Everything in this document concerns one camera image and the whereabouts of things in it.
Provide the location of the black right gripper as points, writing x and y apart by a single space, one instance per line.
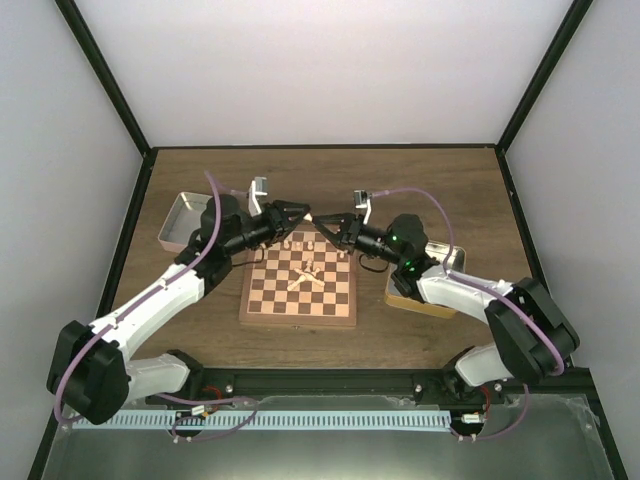
349 231

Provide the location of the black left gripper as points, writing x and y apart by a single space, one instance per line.
279 222

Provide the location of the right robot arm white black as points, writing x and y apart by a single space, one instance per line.
531 337

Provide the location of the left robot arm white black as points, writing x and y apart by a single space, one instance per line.
93 370

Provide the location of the wooden chess board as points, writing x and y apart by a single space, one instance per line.
269 270

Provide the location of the pink metal tin tray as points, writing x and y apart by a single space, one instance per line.
182 219

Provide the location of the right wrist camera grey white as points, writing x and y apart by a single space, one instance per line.
363 204

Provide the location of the black aluminium frame rail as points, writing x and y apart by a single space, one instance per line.
434 386

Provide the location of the light blue slotted cable duct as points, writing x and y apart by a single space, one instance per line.
401 420

